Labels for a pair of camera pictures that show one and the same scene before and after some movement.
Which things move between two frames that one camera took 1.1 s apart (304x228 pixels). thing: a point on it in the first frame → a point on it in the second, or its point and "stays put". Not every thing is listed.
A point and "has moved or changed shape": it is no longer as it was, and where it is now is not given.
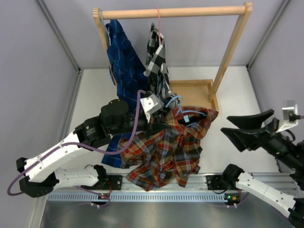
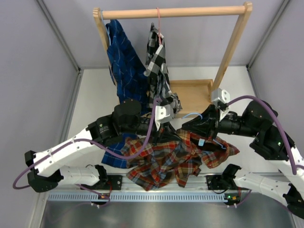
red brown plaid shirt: x=156 y=155 has moved or changed shape
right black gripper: x=251 y=139 → x=208 y=125
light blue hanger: x=180 y=107 → x=223 y=146
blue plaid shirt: x=129 y=74 stays put
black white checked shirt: x=156 y=70 stays put
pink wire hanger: x=159 y=36 stays put
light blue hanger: x=107 y=28 stays put
